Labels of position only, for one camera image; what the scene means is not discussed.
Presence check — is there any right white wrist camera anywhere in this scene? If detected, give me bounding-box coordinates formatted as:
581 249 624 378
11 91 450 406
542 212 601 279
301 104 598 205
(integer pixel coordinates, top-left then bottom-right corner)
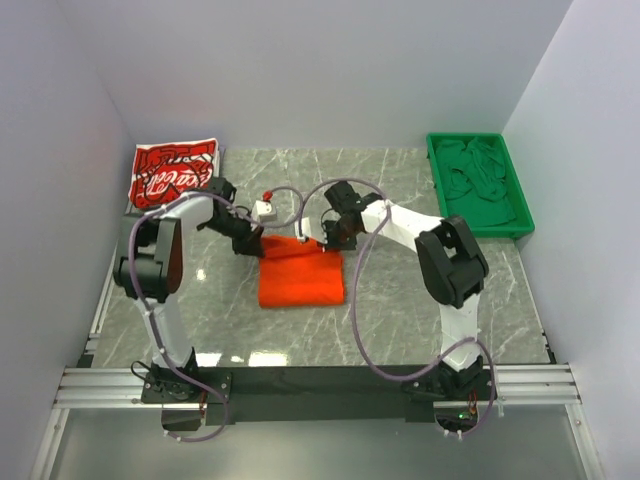
295 217 325 244

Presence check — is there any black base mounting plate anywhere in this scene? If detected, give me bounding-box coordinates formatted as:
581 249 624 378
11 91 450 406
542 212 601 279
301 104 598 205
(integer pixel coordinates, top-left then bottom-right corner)
141 365 496 426

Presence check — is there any green t-shirt in bin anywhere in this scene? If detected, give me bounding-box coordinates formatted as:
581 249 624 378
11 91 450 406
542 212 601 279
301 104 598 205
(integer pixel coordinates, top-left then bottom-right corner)
435 137 516 228

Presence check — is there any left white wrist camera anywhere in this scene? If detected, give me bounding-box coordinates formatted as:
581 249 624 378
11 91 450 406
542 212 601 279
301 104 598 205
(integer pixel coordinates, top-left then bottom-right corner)
251 190 278 224

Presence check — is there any orange t-shirt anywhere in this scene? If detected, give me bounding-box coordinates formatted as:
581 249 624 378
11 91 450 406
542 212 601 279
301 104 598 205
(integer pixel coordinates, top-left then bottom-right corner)
258 235 346 309

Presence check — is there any green plastic bin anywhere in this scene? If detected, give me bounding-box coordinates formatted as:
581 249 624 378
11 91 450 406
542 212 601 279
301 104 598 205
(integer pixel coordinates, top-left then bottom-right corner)
426 132 535 239

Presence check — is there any red white printed folded t-shirt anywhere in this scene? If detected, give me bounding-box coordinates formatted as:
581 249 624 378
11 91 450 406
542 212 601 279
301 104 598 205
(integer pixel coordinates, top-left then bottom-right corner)
129 138 220 210

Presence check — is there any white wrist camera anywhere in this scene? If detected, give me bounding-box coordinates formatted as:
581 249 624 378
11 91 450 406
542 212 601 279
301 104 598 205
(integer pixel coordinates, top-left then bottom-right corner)
295 217 325 244
251 190 278 224

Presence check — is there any aluminium rail frame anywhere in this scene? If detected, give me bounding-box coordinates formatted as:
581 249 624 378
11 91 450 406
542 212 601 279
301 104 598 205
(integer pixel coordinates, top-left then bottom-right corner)
29 209 606 480

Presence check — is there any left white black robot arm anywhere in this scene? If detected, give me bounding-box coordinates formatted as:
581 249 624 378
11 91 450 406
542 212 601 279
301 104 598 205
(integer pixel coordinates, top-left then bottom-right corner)
113 177 277 402

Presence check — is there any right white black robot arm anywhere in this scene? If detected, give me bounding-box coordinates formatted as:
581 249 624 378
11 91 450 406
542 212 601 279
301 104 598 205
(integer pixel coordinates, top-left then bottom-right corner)
321 180 489 400

